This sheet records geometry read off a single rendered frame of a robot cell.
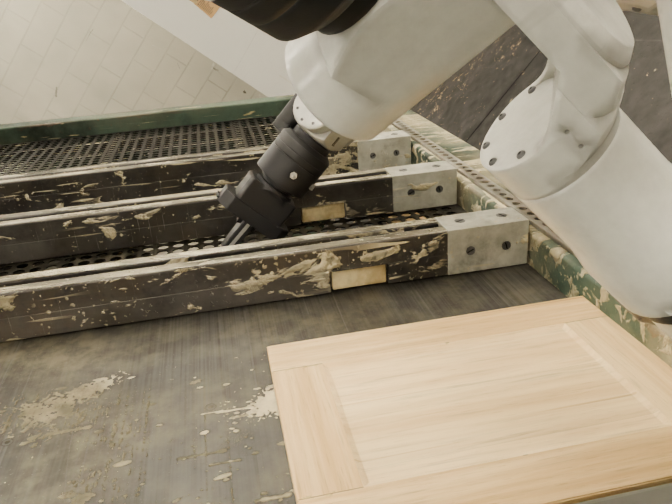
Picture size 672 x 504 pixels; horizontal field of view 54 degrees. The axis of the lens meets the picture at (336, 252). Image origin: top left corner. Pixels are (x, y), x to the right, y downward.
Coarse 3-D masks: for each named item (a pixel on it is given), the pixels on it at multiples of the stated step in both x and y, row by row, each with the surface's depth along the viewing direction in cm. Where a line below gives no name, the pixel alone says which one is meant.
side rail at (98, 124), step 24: (288, 96) 219; (48, 120) 208; (72, 120) 205; (96, 120) 205; (120, 120) 207; (144, 120) 208; (168, 120) 209; (192, 120) 211; (216, 120) 212; (0, 144) 202; (72, 144) 206
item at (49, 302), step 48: (288, 240) 94; (336, 240) 94; (384, 240) 92; (432, 240) 93; (480, 240) 94; (0, 288) 85; (48, 288) 85; (96, 288) 86; (144, 288) 87; (192, 288) 89; (240, 288) 90; (288, 288) 91; (0, 336) 86
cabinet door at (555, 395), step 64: (448, 320) 80; (512, 320) 79; (576, 320) 78; (320, 384) 70; (384, 384) 69; (448, 384) 68; (512, 384) 68; (576, 384) 67; (640, 384) 66; (320, 448) 60; (384, 448) 60; (448, 448) 59; (512, 448) 59; (576, 448) 58; (640, 448) 57
